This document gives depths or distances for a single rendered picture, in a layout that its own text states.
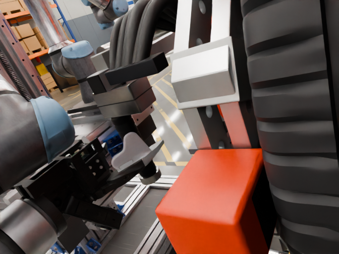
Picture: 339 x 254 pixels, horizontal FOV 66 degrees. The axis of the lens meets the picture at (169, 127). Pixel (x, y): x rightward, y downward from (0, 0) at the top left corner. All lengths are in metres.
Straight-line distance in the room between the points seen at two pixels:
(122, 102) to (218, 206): 0.26
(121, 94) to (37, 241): 0.22
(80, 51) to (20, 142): 0.82
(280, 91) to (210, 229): 0.11
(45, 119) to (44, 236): 0.14
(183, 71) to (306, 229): 0.16
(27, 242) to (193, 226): 0.21
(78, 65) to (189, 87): 0.89
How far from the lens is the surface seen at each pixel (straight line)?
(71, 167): 0.39
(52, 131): 0.33
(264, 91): 0.18
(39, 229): 0.36
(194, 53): 0.25
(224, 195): 0.21
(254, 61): 0.18
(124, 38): 0.38
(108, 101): 0.44
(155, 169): 0.52
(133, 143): 0.41
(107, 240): 1.35
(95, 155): 0.40
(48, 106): 0.34
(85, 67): 1.11
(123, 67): 0.36
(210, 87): 0.24
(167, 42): 0.55
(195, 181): 0.23
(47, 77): 11.42
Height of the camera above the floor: 1.02
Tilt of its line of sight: 22 degrees down
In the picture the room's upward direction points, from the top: 23 degrees counter-clockwise
